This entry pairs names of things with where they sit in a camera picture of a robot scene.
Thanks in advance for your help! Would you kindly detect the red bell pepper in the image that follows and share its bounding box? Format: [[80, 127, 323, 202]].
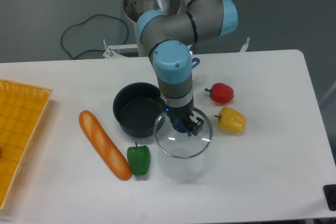
[[205, 83, 234, 104]]

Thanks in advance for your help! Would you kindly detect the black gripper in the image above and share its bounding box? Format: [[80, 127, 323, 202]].
[[156, 97, 204, 136]]

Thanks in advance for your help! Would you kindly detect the yellow bell pepper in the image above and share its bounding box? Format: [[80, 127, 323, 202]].
[[215, 106, 247, 133]]

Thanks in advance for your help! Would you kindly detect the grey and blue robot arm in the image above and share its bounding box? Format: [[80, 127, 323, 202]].
[[135, 0, 238, 135]]

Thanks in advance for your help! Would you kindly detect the dark blue cooking pot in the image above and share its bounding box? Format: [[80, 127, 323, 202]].
[[113, 57, 200, 137]]

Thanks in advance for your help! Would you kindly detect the black object at table edge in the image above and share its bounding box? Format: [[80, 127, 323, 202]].
[[323, 184, 336, 211]]

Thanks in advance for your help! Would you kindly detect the glass lid with blue knob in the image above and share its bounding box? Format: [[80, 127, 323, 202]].
[[153, 108, 213, 159]]

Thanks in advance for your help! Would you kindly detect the yellow plastic basket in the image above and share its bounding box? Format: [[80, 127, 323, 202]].
[[1, 79, 53, 209]]

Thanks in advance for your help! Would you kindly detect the green bell pepper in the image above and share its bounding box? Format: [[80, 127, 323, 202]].
[[127, 142, 151, 176]]

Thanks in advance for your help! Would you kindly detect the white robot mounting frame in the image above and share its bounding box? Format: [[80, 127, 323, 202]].
[[102, 37, 250, 59]]

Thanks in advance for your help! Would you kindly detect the orange baguette bread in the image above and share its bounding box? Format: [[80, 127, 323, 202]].
[[79, 110, 133, 181]]

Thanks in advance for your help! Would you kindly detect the black cable on floor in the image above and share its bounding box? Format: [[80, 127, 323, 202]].
[[60, 14, 130, 60]]

